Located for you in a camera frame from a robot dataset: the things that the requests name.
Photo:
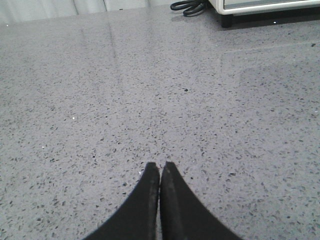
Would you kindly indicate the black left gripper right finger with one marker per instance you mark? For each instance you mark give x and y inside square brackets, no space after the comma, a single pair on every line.
[183,216]

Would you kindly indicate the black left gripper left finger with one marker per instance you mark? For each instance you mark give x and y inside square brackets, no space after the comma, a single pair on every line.
[136,217]

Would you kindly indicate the cream toaster oven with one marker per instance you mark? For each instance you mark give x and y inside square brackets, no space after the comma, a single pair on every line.
[228,8]

